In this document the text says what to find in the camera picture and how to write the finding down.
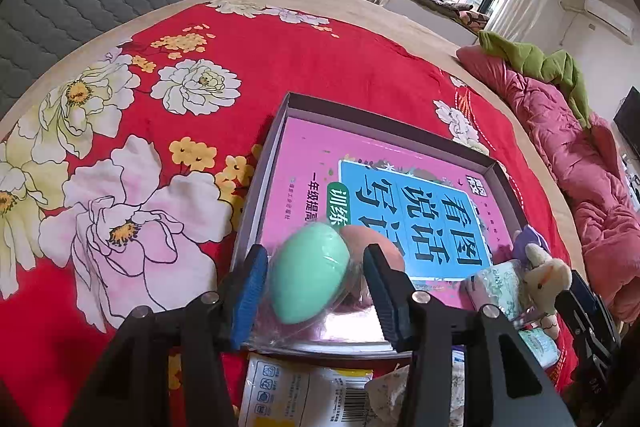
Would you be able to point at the yellow white packet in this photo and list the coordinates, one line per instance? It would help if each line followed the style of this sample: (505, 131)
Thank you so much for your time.
(300, 392)

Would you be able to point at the red floral blanket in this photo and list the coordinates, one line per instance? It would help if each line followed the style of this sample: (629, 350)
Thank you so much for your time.
(300, 57)

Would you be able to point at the white air conditioner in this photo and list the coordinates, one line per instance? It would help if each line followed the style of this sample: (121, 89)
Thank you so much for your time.
(607, 14)

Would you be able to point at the dark patterned cloth pile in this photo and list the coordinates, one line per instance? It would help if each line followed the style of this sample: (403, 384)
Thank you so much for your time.
(450, 4)

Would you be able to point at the brown cardboard box tray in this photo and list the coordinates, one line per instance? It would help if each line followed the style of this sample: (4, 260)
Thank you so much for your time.
(265, 172)

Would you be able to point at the pink book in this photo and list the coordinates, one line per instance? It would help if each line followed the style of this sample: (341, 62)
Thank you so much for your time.
(310, 167)

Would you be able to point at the black television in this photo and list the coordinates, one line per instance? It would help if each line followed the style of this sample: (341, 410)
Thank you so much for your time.
(631, 117)

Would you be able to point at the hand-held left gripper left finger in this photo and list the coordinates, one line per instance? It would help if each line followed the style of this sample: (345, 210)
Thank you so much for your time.
(247, 297)

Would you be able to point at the teal floral tissue pack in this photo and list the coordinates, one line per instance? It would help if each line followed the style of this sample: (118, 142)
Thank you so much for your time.
(492, 289)

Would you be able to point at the cream plush toy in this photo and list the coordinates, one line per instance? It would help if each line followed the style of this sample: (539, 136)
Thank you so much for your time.
(547, 279)

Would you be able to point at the clear packet of makeup sponges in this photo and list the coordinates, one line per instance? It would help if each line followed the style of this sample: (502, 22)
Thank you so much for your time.
(305, 272)

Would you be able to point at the green blanket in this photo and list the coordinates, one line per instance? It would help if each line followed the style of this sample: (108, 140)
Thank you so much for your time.
(540, 62)

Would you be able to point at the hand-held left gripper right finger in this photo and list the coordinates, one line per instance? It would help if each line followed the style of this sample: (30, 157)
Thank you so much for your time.
(385, 302)

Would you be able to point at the pink quilt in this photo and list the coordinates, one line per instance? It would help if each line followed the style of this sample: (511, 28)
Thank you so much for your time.
(575, 157)

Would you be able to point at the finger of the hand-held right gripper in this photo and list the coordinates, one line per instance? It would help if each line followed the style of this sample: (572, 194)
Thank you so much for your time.
(585, 292)
(580, 322)

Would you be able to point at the cluttered side table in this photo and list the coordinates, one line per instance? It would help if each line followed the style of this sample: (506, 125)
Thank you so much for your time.
(634, 184)

